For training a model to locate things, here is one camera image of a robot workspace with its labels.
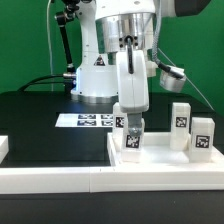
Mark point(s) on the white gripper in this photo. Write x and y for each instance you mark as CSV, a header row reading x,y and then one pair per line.
x,y
132,89

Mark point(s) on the white U-shaped obstacle fence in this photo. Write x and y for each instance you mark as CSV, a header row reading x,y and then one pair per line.
x,y
112,178

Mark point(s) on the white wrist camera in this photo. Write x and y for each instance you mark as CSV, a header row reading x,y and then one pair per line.
x,y
173,79

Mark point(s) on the white square table top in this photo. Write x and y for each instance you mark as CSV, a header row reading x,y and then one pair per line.
x,y
156,151

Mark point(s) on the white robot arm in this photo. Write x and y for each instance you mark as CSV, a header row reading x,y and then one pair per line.
x,y
127,29

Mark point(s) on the white base tag plate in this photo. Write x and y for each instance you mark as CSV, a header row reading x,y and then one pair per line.
x,y
79,120

